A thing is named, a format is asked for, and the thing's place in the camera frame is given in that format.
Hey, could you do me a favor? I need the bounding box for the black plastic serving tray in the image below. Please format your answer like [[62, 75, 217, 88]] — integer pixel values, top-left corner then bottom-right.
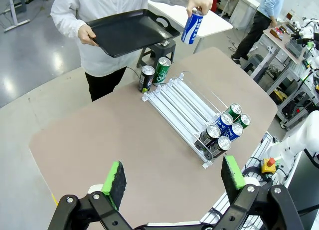
[[86, 8, 181, 58]]

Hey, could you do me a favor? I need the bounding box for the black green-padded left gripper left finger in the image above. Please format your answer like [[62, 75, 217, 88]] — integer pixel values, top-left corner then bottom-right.
[[47, 161, 133, 230]]

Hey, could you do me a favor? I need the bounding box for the grey plastic stool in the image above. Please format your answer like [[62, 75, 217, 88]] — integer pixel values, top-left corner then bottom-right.
[[136, 39, 176, 68]]

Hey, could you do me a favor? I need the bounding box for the person in white jacket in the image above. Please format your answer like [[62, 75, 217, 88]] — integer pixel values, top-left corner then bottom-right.
[[50, 0, 197, 102]]

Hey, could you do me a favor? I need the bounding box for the person in blue shirt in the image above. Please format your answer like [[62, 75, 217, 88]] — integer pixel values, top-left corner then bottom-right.
[[230, 0, 286, 65]]

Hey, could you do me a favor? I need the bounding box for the aluminium frame workbench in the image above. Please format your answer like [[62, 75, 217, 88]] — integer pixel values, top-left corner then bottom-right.
[[249, 20, 319, 131]]

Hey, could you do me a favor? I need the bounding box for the black Pepsi can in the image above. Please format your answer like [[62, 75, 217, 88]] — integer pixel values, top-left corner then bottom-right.
[[138, 65, 156, 94], [208, 136, 232, 158], [199, 124, 222, 146]]

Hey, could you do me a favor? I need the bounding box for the person's right forearm white sleeve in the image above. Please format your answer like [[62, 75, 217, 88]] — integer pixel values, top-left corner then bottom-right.
[[50, 4, 87, 38]]

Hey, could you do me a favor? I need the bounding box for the blue Pocari Sweat can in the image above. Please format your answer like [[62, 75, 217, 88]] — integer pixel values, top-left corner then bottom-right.
[[224, 122, 244, 143], [181, 7, 204, 45], [213, 112, 234, 131]]

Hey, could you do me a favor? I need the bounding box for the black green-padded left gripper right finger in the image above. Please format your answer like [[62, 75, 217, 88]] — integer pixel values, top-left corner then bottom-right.
[[214, 155, 305, 230]]

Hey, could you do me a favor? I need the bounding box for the yellow emergency stop button box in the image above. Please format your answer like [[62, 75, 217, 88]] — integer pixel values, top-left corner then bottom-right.
[[261, 157, 278, 175]]

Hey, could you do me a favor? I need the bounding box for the clear can dispenser rack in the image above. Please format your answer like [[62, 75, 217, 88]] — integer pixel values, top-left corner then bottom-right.
[[141, 70, 250, 170]]

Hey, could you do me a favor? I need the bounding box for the person's left hand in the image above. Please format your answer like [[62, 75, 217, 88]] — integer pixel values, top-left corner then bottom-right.
[[186, 0, 214, 16]]

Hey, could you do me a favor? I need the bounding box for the white desk leg frame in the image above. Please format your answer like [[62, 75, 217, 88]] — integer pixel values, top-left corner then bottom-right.
[[3, 0, 31, 33]]

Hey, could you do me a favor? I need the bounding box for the green Chilsung cider can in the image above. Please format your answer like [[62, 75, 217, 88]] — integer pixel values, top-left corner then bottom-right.
[[152, 57, 172, 87], [234, 113, 252, 130], [222, 102, 243, 118]]

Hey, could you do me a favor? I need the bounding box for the person's right hand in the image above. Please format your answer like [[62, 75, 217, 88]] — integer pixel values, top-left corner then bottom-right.
[[77, 24, 99, 46]]

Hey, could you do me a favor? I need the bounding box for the large white table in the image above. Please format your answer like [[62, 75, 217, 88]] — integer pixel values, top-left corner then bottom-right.
[[147, 0, 234, 53]]

